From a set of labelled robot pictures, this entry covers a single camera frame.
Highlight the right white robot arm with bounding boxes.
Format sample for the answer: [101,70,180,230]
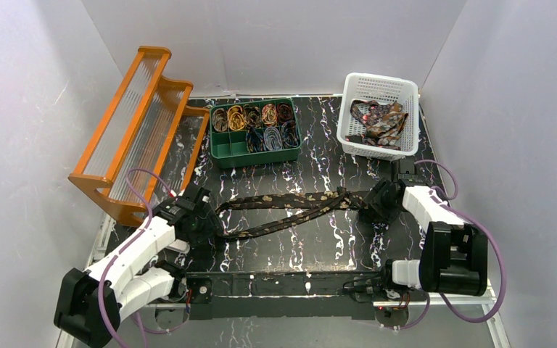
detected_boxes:
[343,159,488,300]

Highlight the purple cable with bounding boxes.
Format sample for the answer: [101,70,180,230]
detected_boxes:
[97,167,188,348]
[379,159,507,331]

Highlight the dark blue rolled tie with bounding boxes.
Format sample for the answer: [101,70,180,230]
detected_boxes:
[280,120,300,149]

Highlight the light blue rolled tie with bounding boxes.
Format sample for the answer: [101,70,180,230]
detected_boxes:
[263,126,283,152]

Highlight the black base bar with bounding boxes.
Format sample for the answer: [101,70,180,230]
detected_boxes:
[187,271,375,320]

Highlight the dark floral tie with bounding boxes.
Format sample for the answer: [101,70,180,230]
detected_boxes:
[215,187,371,240]

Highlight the aluminium rail frame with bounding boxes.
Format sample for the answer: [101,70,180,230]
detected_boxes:
[57,211,510,348]

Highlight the green compartment tray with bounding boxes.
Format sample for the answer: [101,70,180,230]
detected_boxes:
[210,98,302,169]

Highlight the orange rolled tie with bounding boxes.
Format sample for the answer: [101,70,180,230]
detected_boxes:
[261,103,278,127]

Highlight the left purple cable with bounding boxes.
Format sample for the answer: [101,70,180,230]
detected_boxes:
[97,167,188,348]

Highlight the dark multicolour rolled tie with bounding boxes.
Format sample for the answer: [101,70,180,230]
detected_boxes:
[245,128,265,154]

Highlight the white oblong object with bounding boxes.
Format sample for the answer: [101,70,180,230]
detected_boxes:
[167,239,191,254]

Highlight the dark brown rolled tie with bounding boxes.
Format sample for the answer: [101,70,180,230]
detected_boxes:
[243,104,263,128]

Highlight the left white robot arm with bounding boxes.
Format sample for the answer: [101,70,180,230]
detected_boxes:
[54,184,222,347]

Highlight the dark red rolled tie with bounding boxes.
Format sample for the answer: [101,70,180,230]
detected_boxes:
[276,102,294,124]

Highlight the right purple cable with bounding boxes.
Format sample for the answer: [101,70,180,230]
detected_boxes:
[379,159,507,331]

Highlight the orange wooden rack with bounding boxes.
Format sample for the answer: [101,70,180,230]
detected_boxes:
[68,46,210,226]

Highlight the white plastic basket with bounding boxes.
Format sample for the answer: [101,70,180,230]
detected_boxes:
[337,72,419,161]

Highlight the patterned ties in basket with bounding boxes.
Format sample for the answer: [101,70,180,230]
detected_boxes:
[350,99,409,150]

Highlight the yellow rolled tie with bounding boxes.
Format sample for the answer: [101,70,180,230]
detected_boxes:
[227,105,247,131]

